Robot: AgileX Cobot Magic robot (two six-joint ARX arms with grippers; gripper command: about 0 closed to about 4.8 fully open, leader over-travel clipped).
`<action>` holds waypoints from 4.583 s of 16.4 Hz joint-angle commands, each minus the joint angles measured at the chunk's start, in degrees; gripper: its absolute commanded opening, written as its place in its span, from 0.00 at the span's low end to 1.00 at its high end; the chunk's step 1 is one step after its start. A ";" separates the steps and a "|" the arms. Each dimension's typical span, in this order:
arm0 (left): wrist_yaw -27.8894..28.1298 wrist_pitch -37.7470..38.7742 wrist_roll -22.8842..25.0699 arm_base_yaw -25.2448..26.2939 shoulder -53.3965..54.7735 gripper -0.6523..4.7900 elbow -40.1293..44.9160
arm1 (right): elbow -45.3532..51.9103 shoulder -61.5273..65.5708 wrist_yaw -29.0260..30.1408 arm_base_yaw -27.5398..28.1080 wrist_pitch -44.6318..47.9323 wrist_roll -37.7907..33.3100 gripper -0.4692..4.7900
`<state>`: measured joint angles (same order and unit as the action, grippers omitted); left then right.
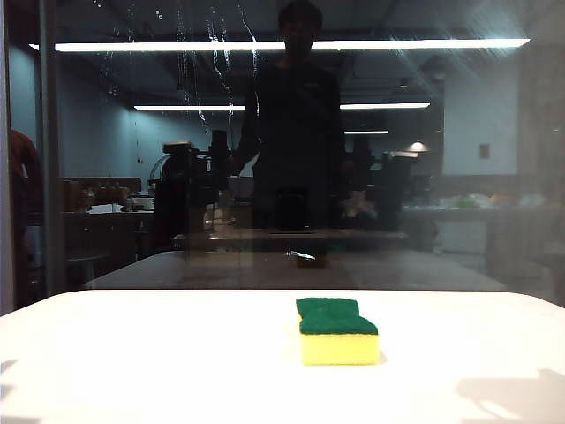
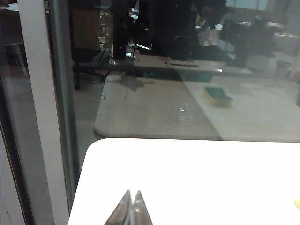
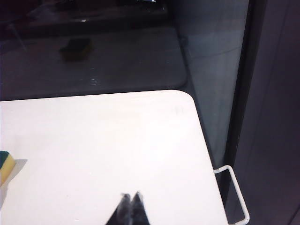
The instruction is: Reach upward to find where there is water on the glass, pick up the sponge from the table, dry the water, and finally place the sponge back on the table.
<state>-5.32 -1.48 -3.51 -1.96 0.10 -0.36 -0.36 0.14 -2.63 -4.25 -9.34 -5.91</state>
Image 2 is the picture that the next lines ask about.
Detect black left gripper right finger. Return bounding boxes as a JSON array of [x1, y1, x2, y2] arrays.
[[132, 190, 153, 225]]

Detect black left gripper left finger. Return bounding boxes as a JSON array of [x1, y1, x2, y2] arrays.
[[104, 189, 134, 225]]

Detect grey window frame post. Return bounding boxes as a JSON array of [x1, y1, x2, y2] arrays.
[[16, 0, 72, 225]]

